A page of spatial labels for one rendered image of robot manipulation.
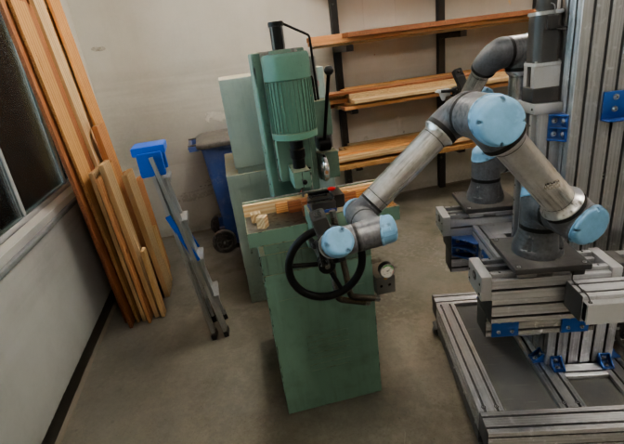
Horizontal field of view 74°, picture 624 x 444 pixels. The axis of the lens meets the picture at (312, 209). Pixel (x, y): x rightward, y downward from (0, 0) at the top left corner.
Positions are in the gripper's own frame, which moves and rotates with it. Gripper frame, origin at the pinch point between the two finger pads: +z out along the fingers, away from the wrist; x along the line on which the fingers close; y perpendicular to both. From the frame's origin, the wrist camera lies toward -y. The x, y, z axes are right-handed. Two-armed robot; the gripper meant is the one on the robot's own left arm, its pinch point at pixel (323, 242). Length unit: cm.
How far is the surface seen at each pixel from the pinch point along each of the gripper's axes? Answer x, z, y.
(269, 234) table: -16.3, 21.7, -8.9
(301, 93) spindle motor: 7, 7, -54
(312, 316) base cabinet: -7.8, 41.1, 26.4
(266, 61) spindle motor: -2, 3, -66
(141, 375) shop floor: -102, 104, 40
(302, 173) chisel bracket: 1.7, 24.0, -29.2
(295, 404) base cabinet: -24, 62, 64
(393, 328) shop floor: 37, 103, 52
